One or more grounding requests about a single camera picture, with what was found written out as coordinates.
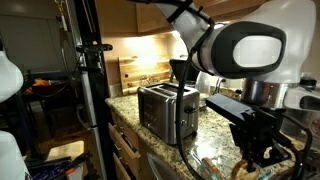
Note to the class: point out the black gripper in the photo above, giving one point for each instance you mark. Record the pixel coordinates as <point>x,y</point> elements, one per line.
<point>254,131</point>

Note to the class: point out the toasted bread slice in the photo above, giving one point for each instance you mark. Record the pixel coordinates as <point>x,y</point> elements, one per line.
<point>239,172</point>
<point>212,167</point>

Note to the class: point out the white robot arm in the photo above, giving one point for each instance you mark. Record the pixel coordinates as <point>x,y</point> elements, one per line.
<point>265,49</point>

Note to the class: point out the stainless steel two-slot toaster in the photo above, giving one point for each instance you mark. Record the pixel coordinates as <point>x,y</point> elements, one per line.
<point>157,110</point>

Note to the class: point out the clear glass baking dish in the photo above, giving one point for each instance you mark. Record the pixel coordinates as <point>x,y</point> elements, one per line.
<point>224,162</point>

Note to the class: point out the clear bottle with steel cap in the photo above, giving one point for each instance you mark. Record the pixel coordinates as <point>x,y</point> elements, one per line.
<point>204,83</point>

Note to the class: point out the black coffee maker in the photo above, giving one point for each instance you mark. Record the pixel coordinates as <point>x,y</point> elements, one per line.
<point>177,67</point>

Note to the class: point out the wooden lower cabinet drawers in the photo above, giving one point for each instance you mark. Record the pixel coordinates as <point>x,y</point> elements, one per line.
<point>130,154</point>

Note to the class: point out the wooden cutting board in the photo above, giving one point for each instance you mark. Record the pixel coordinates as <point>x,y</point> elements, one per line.
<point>139,71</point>

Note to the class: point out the wooden upper cabinet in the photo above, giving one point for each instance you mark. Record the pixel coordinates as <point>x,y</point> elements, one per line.
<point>121,18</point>

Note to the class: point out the black camera stand pole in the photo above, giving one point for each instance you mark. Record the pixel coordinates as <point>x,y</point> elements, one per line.
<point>95,81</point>

